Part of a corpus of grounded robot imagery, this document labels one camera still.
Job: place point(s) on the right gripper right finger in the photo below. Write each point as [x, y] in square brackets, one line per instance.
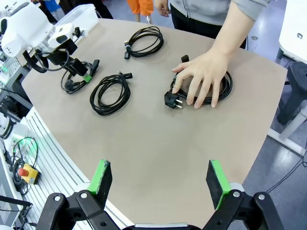
[217, 182]

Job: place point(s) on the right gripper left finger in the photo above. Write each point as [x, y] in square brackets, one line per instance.
[100, 182]

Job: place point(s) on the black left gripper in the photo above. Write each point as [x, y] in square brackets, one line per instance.
[62, 54]

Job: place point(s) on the person's left forearm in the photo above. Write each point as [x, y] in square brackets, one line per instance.
[235, 28]

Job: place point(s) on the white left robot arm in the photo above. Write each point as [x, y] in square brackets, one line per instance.
[24, 26]

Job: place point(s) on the person's right hand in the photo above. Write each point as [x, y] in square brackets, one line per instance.
[163, 7]

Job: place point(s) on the person's left hand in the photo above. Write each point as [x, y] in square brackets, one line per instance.
[208, 69]

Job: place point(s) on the clear plastic storage container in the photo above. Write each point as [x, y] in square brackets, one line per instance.
[79, 16]

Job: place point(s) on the yellow emergency stop box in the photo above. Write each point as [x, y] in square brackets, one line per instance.
[32, 175]

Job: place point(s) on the orange shorts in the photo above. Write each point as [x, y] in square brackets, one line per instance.
[140, 6]

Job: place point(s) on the black tripod stand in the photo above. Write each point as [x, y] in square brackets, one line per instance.
[14, 200]

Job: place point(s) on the black stool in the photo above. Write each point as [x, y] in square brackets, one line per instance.
[297, 83]

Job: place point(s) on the person in grey hoodie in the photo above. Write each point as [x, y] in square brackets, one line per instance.
[204, 12]

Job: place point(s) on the white table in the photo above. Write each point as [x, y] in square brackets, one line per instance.
[292, 24]

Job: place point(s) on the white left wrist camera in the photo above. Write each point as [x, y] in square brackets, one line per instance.
[60, 34]

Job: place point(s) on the white aluminium rail frame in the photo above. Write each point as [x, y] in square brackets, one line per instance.
[48, 148]

